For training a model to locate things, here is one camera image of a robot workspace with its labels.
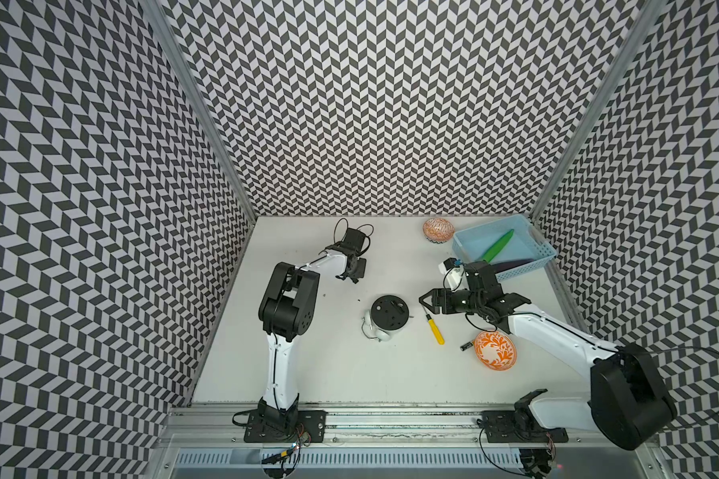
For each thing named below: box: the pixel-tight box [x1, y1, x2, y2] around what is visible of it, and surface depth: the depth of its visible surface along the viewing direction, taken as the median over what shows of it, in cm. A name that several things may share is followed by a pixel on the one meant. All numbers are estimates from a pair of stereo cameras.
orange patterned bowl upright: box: [474, 331, 519, 372], surface depth 85 cm
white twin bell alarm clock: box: [364, 294, 411, 342], surface depth 89 cm
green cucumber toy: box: [483, 228, 515, 264], surface depth 107 cm
